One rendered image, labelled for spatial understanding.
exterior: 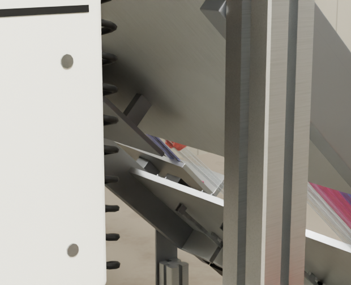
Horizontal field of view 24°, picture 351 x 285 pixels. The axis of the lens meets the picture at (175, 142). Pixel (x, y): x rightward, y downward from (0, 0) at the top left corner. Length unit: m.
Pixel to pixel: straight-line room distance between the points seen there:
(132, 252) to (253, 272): 2.82
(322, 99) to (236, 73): 0.10
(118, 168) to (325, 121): 0.77
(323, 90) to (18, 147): 0.24
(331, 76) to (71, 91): 0.22
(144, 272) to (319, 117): 2.59
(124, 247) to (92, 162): 2.94
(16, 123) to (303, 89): 0.18
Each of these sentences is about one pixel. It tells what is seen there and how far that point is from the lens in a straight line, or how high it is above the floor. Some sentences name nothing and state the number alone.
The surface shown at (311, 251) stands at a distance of 1.12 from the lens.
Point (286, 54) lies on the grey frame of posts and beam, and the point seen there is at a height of 1.14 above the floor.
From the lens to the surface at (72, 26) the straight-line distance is 0.46.
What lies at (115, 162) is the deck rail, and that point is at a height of 0.86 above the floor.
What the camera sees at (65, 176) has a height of 1.07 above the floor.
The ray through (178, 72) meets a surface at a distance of 0.79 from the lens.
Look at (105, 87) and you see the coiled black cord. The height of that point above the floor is 1.12.
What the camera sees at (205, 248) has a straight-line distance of 1.43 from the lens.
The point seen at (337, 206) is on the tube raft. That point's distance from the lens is 0.91.
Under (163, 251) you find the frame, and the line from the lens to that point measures 1.52.
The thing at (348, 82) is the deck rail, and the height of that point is 1.10.
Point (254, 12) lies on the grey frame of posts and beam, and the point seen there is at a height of 1.16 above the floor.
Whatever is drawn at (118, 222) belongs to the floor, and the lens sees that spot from 3.71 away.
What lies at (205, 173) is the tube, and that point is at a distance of 1.19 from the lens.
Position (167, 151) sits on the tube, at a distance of 1.62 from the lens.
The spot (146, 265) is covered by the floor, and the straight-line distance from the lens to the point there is 3.22.
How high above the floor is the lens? 1.20
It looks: 13 degrees down
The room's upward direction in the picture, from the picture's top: straight up
